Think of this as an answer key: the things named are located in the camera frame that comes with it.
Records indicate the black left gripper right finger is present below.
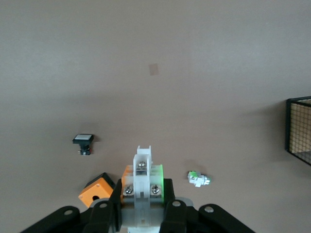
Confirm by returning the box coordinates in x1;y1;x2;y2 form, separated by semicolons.
159;178;256;233

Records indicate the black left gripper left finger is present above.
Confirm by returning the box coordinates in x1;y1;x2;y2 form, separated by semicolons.
20;178;123;233

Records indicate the small green white contact block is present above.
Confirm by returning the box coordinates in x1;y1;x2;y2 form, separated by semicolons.
187;171;212;188

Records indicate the orange button enclosure box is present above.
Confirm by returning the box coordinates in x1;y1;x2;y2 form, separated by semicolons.
78;172;116;208

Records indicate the black wire mesh basket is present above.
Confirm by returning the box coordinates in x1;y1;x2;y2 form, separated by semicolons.
284;96;311;167

